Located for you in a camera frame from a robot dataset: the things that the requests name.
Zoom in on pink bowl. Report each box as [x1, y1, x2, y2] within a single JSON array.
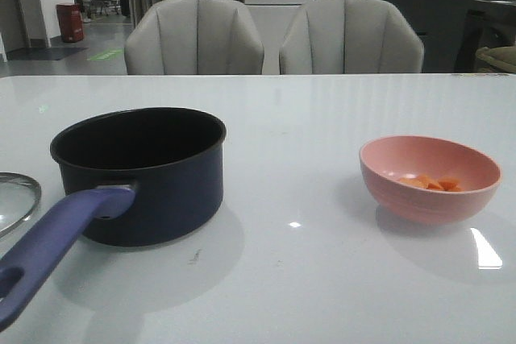
[[360, 135, 501, 225]]

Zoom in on orange ham pieces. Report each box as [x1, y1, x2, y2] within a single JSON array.
[[397, 174, 463, 192]]

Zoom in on dark blue saucepan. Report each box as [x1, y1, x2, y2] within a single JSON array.
[[0, 106, 227, 331]]

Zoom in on left grey upholstered chair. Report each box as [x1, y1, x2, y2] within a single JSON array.
[[124, 0, 264, 75]]

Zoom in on grey upholstered chair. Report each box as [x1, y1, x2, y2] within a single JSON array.
[[279, 0, 424, 75], [124, 0, 264, 75]]

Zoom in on right grey upholstered chair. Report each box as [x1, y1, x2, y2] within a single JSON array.
[[279, 0, 424, 75]]

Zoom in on red trash bin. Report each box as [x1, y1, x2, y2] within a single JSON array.
[[56, 3, 84, 43]]

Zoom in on dark floor mat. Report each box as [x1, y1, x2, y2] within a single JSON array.
[[6, 47, 85, 60]]

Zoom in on olive cushion at right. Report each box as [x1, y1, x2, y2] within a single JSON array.
[[475, 46, 515, 74]]

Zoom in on dark armchair at right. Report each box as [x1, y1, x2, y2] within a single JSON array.
[[454, 0, 515, 73]]

